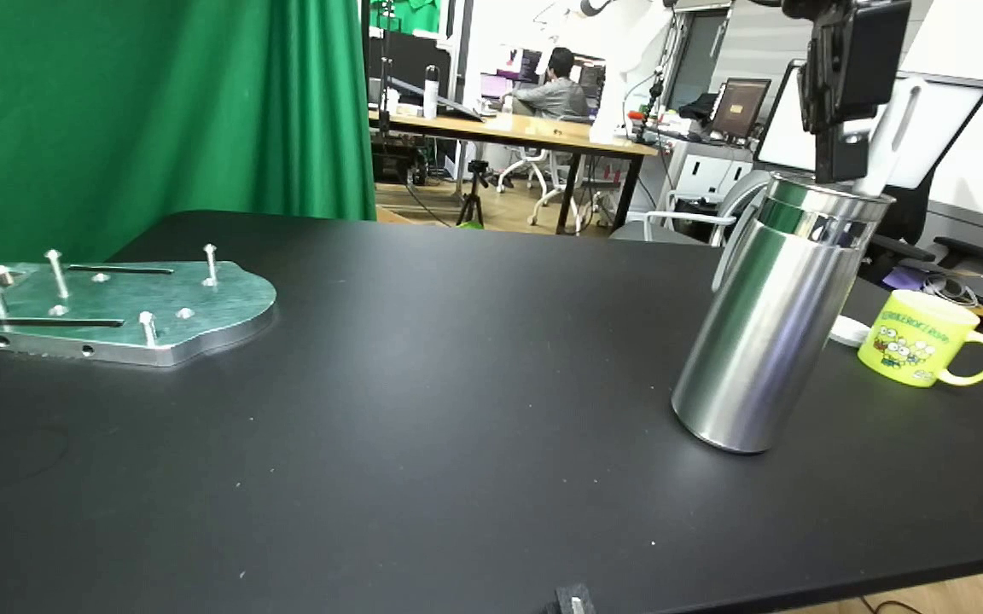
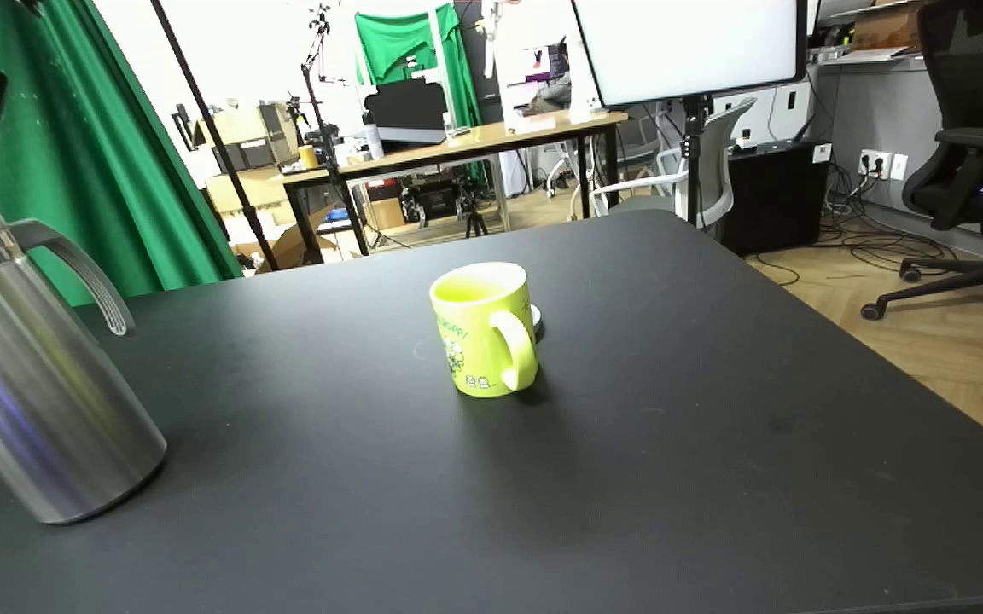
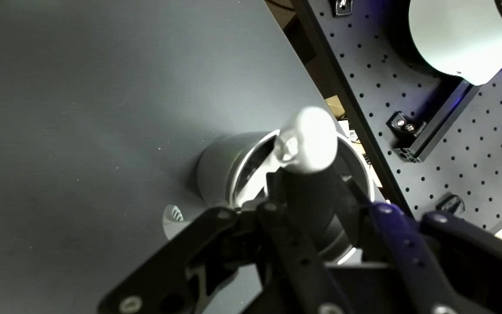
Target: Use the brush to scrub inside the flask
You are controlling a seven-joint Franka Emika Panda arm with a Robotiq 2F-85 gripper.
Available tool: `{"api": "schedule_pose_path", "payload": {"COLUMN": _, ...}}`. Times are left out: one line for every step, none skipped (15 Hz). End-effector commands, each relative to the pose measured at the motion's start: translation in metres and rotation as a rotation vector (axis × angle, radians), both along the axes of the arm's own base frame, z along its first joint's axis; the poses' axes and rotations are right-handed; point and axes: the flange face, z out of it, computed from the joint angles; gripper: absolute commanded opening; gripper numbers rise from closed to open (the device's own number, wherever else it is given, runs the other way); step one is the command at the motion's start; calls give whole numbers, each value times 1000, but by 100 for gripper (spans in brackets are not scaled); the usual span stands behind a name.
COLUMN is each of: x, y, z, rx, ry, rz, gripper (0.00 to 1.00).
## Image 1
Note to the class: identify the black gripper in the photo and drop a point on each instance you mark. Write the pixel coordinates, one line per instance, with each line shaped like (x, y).
(855, 63)

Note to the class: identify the stainless steel flask jug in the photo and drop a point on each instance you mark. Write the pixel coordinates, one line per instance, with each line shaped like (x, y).
(765, 341)

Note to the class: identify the white light panel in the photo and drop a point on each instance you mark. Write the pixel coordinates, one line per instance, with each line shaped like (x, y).
(948, 124)

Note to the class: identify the dark tablet screen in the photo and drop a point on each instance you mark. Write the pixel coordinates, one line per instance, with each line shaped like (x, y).
(743, 106)

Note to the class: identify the black office chair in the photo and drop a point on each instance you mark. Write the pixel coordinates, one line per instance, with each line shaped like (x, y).
(935, 244)

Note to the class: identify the purple item on chair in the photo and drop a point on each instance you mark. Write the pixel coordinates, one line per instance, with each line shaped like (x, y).
(914, 281)

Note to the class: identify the grey white office chair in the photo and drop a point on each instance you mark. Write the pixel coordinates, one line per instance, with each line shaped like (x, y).
(699, 217)

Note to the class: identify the small white oval object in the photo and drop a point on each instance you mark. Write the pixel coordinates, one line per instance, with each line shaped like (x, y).
(852, 333)

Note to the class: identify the yellow-green ceramic mug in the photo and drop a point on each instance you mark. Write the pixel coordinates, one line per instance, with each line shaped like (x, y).
(906, 341)

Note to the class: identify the seated person in background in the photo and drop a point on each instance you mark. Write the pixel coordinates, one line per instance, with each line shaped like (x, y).
(562, 89)

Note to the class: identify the wooden desk with black legs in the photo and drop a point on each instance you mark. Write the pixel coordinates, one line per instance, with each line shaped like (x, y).
(514, 128)

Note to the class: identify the small black tripod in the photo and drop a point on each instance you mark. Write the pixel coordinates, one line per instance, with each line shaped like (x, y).
(472, 199)

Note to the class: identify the white water bottle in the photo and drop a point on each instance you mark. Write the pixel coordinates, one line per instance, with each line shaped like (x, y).
(430, 92)

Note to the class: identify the green backdrop cloth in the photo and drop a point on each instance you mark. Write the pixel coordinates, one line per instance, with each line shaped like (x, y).
(412, 16)

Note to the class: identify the green curtain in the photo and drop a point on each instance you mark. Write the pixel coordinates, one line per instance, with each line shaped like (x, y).
(151, 115)

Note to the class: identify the metal mounting plate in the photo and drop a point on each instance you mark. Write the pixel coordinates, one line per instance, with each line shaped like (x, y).
(116, 312)

